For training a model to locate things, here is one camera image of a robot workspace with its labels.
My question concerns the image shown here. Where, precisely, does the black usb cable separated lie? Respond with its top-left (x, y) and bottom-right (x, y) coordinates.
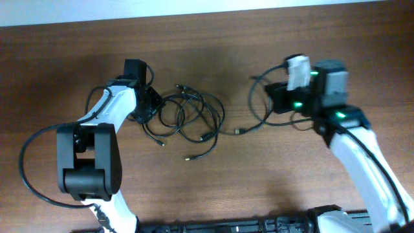
top-left (219, 66), bottom-right (313, 136)

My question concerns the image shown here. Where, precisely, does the black usb cable bundle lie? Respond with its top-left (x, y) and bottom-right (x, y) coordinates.
top-left (127, 84), bottom-right (226, 161)

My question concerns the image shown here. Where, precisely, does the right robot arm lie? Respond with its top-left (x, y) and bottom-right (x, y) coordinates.
top-left (264, 56), bottom-right (413, 232)

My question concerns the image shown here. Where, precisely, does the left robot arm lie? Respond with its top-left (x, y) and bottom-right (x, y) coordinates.
top-left (57, 59), bottom-right (165, 232)

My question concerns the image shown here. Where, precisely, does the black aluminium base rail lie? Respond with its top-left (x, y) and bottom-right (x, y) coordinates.
top-left (74, 210), bottom-right (373, 233)

